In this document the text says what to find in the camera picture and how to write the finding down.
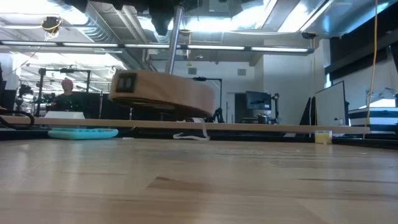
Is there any thick black cable loop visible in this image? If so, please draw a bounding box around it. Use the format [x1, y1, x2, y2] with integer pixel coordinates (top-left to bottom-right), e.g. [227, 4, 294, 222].
[0, 108, 35, 130]

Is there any light wooden desk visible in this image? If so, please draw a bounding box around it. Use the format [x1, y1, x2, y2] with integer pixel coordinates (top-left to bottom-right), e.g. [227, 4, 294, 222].
[0, 115, 371, 135]

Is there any white cable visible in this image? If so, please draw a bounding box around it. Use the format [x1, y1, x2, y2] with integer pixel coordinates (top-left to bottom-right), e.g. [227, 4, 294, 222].
[172, 117, 211, 142]

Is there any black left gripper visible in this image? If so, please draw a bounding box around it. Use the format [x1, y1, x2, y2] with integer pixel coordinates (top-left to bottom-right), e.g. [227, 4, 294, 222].
[63, 0, 200, 36]

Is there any black aluminium table frame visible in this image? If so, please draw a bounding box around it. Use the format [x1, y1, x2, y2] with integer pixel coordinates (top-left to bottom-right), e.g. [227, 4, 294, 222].
[0, 128, 398, 150]

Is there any white rectangular desk plate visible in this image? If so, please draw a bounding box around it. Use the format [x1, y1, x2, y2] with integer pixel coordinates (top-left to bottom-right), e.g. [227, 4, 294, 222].
[44, 111, 86, 120]

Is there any yellow cable coil overhead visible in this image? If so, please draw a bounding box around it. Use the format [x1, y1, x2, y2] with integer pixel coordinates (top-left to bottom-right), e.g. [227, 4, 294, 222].
[40, 16, 63, 42]

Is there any teal calculator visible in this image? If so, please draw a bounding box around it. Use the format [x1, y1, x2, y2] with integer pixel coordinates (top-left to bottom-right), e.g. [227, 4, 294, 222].
[47, 128, 119, 141]

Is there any whiteboard with black frame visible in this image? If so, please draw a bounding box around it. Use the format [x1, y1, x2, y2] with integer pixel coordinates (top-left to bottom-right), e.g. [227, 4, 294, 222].
[315, 81, 347, 127]

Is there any person with red cap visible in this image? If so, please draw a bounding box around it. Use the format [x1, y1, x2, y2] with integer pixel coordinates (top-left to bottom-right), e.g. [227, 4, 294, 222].
[50, 78, 85, 113]

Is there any dark computer monitor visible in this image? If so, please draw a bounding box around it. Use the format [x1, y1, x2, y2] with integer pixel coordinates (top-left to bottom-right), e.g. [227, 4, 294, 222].
[245, 90, 272, 111]

